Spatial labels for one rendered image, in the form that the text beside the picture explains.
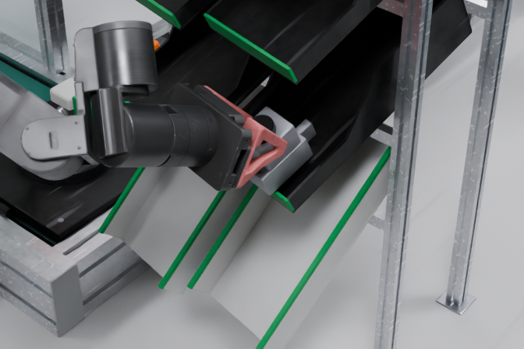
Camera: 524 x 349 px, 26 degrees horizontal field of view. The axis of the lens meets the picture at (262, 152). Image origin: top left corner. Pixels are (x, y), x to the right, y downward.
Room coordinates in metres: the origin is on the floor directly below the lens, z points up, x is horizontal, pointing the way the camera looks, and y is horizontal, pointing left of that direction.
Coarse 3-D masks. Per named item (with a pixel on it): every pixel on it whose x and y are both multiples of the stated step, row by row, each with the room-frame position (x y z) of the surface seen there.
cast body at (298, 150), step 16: (272, 112) 0.92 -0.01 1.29; (272, 128) 0.90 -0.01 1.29; (288, 128) 0.90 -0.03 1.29; (304, 128) 0.94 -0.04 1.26; (288, 144) 0.90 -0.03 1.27; (304, 144) 0.91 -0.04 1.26; (288, 160) 0.90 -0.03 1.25; (304, 160) 0.91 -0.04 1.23; (256, 176) 0.88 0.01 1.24; (272, 176) 0.88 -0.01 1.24; (288, 176) 0.90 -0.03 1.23; (272, 192) 0.89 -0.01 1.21
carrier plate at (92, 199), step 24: (0, 168) 1.23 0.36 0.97; (120, 168) 1.23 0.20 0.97; (0, 192) 1.18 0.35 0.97; (24, 192) 1.18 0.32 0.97; (48, 192) 1.18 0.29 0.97; (72, 192) 1.18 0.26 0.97; (96, 192) 1.18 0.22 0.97; (120, 192) 1.18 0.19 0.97; (24, 216) 1.14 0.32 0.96; (48, 216) 1.13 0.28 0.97; (72, 216) 1.13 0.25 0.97; (96, 216) 1.14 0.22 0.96
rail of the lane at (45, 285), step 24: (0, 216) 1.14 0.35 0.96; (0, 240) 1.09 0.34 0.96; (24, 240) 1.09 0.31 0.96; (0, 264) 1.08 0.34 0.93; (24, 264) 1.05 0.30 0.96; (48, 264) 1.06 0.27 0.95; (72, 264) 1.05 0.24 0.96; (0, 288) 1.09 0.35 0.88; (24, 288) 1.05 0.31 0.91; (48, 288) 1.02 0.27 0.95; (72, 288) 1.04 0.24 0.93; (24, 312) 1.06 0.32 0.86; (48, 312) 1.03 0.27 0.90; (72, 312) 1.04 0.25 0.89
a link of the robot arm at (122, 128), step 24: (96, 96) 0.82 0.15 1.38; (120, 96) 0.80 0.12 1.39; (144, 96) 0.83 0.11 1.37; (96, 120) 0.81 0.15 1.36; (120, 120) 0.79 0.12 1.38; (144, 120) 0.79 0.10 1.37; (168, 120) 0.81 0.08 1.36; (96, 144) 0.79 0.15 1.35; (120, 144) 0.78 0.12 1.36; (144, 144) 0.78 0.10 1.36; (168, 144) 0.80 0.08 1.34
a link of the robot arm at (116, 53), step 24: (120, 24) 0.85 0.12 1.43; (144, 24) 0.86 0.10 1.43; (96, 48) 0.84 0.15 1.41; (120, 48) 0.84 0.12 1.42; (144, 48) 0.84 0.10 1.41; (96, 72) 0.83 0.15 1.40; (120, 72) 0.82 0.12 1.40; (144, 72) 0.83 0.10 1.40; (48, 120) 0.78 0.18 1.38; (72, 120) 0.78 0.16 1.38; (24, 144) 0.77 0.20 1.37; (48, 144) 0.77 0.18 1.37; (72, 144) 0.77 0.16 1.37
